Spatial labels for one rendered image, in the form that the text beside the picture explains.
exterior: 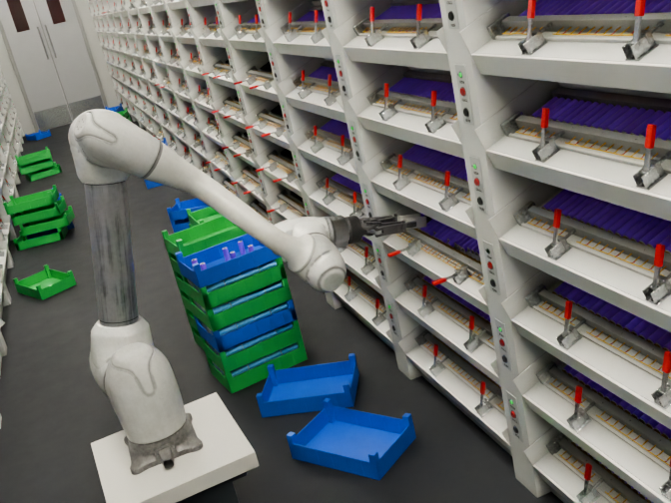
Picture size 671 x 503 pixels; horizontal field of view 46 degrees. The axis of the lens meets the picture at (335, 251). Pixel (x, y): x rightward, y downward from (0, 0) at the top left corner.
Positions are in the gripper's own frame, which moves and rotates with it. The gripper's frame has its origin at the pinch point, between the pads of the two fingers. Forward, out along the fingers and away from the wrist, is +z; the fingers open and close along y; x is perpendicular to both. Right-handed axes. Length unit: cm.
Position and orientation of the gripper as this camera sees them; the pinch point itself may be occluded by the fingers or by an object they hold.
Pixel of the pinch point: (412, 221)
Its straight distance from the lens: 223.6
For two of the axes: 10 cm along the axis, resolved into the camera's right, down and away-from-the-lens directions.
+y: -3.3, -2.7, 9.1
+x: 0.4, 9.5, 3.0
